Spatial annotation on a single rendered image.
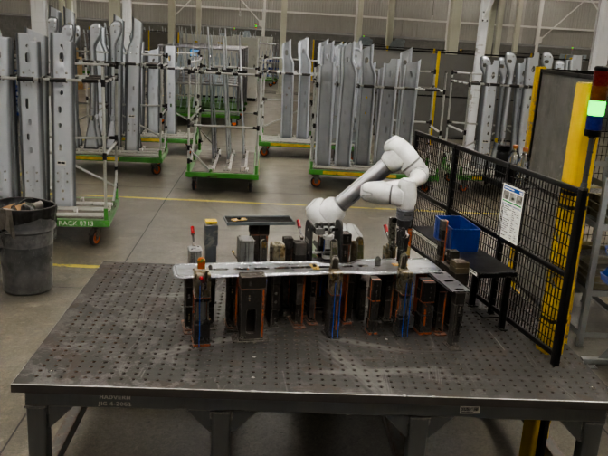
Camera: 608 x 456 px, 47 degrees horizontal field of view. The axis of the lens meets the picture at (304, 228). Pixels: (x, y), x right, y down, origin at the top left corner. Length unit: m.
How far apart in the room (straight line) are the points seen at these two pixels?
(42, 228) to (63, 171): 1.75
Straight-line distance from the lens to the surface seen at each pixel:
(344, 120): 10.43
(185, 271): 3.45
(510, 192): 3.82
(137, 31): 11.04
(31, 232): 5.87
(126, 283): 4.19
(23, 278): 6.02
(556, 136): 5.78
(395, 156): 4.11
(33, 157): 7.60
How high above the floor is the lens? 2.13
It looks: 15 degrees down
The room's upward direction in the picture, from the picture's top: 3 degrees clockwise
